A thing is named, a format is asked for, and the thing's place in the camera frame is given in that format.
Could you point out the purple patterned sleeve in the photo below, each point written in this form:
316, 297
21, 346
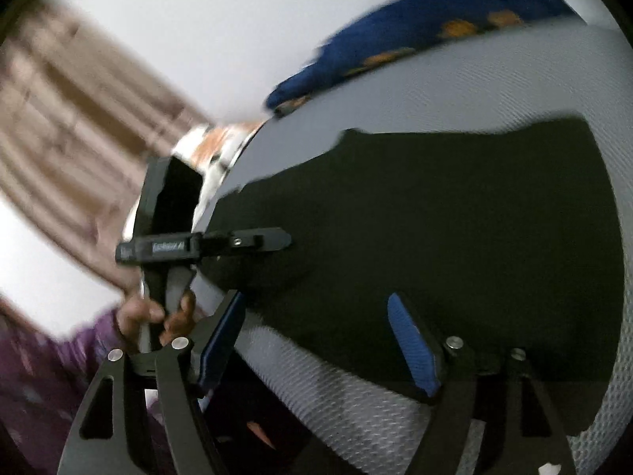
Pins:
42, 384

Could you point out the grey honeycomb bed mattress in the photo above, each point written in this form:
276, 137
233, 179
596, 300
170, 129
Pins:
496, 82

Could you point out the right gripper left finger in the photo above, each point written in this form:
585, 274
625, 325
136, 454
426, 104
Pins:
110, 433

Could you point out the person's left hand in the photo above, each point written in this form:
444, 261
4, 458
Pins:
138, 311

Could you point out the brown striped curtain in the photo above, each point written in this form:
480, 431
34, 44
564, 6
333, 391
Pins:
80, 118

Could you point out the blue floral blanket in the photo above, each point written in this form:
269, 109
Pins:
399, 29

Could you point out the white floral pillow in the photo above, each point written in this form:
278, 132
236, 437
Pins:
213, 151

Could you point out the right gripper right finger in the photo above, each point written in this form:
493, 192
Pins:
523, 432

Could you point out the black pants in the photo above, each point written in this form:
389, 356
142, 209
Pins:
507, 240

